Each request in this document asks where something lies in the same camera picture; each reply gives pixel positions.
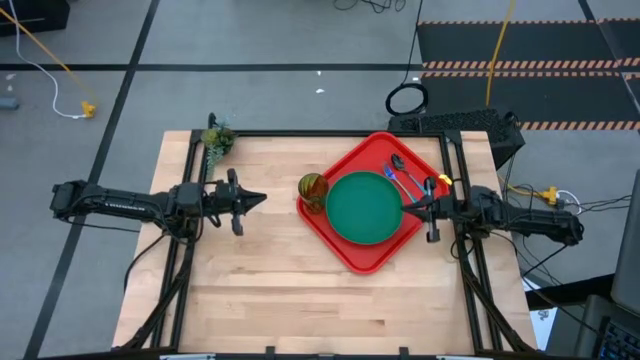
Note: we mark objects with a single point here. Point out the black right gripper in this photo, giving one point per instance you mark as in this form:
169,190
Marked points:
445,207

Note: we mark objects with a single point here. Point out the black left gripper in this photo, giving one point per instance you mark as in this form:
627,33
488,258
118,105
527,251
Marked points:
234,200

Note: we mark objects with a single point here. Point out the blue fork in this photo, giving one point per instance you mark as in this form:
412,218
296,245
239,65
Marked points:
395,179

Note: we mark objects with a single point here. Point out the green round plate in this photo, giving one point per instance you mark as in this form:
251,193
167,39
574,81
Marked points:
362,207

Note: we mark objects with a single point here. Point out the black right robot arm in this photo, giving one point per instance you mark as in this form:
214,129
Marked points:
540,221

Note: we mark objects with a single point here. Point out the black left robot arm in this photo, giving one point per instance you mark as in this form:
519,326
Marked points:
125,205

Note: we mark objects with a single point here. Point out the amber translucent cup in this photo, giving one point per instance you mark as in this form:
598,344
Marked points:
313,190

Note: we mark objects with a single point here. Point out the red plastic tray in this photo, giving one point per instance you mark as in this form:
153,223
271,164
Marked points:
370,257

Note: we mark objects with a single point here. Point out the small green potted plant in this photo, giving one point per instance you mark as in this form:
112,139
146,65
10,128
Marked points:
218,137

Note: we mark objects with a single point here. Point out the black mesh computer case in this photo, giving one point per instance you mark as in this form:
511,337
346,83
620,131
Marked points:
450,122

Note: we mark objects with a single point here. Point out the yellow extension plug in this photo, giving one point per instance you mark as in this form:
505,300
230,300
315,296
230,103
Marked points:
551,195

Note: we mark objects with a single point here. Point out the white paper sheet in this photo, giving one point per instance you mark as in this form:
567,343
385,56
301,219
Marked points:
542,320

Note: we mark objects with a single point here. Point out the dark side desk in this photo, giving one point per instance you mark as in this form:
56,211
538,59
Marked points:
565,296

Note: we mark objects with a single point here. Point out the black mat with hazard stripes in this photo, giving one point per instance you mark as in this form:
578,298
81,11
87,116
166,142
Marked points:
550,95

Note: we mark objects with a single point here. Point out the grey computer monitor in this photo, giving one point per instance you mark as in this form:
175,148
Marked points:
631,250

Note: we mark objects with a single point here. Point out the black keyboard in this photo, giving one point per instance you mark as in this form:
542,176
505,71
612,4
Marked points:
620,342

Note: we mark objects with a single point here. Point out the black box on floor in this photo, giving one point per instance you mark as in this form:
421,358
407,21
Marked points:
30,15

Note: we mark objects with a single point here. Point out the black metal table frame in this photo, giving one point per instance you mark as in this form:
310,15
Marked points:
325,133

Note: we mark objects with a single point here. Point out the white table edge bracket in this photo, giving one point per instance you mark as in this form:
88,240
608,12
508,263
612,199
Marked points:
187,357
465,357

